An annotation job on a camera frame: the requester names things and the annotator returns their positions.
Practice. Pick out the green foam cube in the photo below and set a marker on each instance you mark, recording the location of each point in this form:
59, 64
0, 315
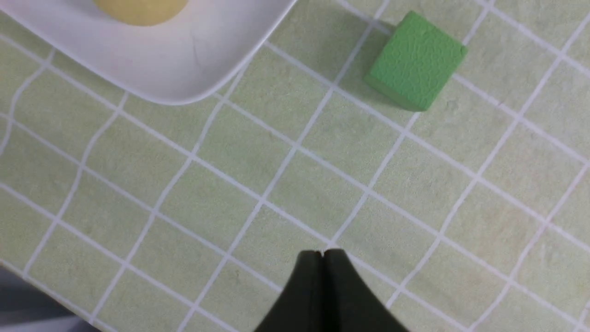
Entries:
416, 63

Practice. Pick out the green checkered tablecloth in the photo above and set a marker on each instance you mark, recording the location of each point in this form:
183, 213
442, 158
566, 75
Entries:
472, 216

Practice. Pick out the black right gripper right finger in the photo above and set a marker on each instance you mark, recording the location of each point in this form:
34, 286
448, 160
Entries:
349, 305

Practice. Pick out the white square plate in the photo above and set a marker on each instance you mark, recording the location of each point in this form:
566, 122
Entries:
177, 62

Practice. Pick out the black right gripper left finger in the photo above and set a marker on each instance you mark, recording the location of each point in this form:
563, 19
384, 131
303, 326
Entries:
299, 306

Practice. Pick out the yellow steamed bun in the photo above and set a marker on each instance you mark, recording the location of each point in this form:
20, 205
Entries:
141, 12

